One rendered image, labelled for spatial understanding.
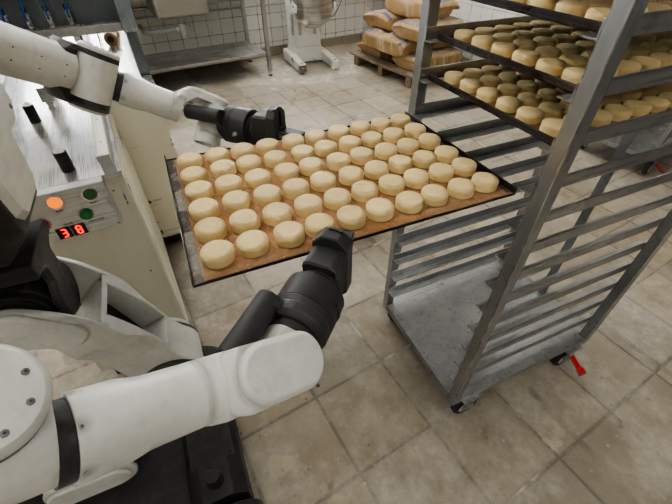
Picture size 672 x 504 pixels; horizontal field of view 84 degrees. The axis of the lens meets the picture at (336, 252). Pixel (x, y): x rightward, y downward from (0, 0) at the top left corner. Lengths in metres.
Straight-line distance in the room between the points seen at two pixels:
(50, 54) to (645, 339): 2.19
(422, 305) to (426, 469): 0.59
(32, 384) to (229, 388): 0.15
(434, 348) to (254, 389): 1.16
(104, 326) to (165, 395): 0.44
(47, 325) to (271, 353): 0.47
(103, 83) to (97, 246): 0.51
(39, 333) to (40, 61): 0.49
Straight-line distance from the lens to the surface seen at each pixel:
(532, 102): 0.95
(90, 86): 0.98
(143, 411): 0.37
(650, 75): 0.90
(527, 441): 1.60
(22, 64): 0.93
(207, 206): 0.69
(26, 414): 0.33
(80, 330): 0.79
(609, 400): 1.83
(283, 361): 0.41
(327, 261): 0.52
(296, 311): 0.46
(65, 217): 1.21
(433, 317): 1.58
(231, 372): 0.39
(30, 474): 0.36
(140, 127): 1.88
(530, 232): 0.85
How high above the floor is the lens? 1.36
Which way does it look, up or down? 42 degrees down
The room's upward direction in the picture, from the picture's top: straight up
